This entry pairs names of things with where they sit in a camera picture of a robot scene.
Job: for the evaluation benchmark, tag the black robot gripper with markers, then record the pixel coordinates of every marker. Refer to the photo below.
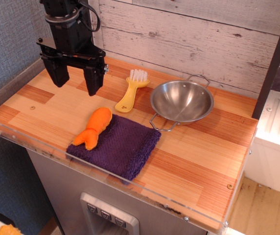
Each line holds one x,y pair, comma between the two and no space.
74,41

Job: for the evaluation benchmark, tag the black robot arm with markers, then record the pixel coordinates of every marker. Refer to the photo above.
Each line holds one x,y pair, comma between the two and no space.
62,12

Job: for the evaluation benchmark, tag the dark vertical post right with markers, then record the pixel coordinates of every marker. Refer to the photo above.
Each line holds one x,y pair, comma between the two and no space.
268,82

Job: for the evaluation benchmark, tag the steel bowl with handles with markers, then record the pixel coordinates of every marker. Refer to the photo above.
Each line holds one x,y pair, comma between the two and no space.
182,101

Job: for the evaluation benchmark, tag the grey toy fridge cabinet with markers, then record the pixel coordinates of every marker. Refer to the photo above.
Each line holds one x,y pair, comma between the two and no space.
64,179

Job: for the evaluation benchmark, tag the silver dispenser panel with buttons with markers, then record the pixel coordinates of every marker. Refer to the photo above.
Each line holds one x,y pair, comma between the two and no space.
105,219

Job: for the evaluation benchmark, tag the purple knitted cloth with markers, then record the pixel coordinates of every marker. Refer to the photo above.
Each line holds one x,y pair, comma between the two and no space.
123,148

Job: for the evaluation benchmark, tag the yellow object bottom left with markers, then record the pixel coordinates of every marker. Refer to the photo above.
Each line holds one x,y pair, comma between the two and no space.
9,230

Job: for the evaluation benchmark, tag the clear acrylic table guard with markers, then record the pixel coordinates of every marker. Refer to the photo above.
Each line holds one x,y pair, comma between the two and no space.
192,173

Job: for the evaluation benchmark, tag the orange plush fish toy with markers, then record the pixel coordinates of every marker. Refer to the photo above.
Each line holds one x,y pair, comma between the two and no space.
98,122

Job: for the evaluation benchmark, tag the yellow brush with white bristles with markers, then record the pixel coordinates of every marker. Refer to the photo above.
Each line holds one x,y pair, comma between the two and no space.
137,79

